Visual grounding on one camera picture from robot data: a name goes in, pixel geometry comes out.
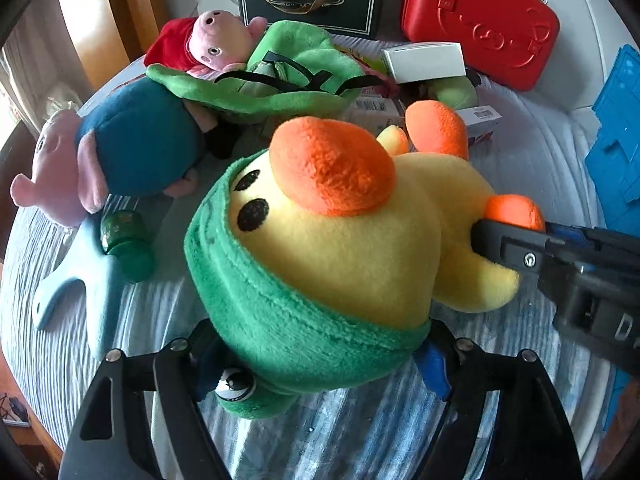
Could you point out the white barcode box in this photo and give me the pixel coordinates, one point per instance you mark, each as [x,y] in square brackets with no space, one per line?
[480,122]

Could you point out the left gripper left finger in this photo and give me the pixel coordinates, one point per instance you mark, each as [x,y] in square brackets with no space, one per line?
[111,436]

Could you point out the wooden headboard frame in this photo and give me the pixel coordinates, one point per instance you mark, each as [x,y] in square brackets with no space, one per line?
[108,35]

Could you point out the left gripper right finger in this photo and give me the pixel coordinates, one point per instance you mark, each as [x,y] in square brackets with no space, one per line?
[531,439]

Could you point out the pink pig plush blue shirt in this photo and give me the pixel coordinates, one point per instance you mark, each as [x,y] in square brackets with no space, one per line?
[140,141]

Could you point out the pink pig plush red dress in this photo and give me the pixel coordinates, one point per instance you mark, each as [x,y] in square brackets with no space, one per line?
[213,43]

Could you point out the white small carton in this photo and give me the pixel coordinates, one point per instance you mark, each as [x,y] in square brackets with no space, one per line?
[424,61]

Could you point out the green small bottle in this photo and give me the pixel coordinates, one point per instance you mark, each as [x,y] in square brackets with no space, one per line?
[124,236]

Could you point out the red toy suitcase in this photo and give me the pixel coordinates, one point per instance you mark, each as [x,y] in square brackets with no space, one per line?
[510,41]

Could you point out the green plush frog cape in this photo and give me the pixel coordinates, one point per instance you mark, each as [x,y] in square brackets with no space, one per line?
[295,70]

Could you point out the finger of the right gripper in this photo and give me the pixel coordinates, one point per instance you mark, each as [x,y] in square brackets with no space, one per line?
[562,232]

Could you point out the light blue striped bedsheet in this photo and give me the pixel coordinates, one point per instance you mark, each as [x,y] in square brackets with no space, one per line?
[377,431]

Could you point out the yellow duck plush green hood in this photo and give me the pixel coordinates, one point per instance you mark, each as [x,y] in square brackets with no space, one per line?
[318,259]

